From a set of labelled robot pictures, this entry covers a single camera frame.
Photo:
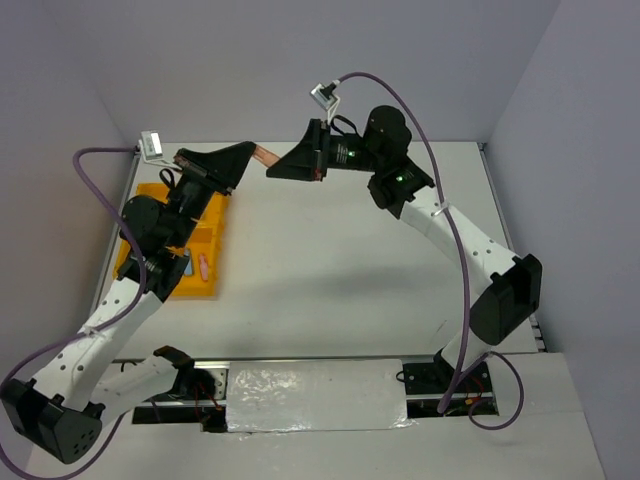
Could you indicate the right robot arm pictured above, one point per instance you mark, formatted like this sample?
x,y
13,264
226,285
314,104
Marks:
x,y
500,289

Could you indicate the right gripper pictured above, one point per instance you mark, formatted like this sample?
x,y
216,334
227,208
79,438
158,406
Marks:
x,y
302,161

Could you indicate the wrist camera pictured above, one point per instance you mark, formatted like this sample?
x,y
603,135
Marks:
x,y
150,151
325,97

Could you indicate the yellow plastic organizer tray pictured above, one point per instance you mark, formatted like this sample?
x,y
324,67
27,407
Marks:
x,y
200,240

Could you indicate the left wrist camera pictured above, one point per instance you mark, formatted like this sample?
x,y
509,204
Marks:
x,y
150,151

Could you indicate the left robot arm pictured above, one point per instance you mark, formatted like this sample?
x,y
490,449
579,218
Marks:
x,y
63,407

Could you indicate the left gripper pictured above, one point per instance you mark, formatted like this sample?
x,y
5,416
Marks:
x,y
216,171

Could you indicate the blue correction tape dispenser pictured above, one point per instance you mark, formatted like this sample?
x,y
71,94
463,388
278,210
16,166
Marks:
x,y
189,270

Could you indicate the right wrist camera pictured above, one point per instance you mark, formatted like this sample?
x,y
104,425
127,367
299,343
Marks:
x,y
325,97

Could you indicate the silver foil sheet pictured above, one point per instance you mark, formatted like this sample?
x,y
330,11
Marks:
x,y
318,395

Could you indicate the orange correction tape dispenser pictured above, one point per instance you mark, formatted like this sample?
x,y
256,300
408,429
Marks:
x,y
265,156

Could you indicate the pink correction tape dispenser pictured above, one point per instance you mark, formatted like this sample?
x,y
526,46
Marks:
x,y
203,267

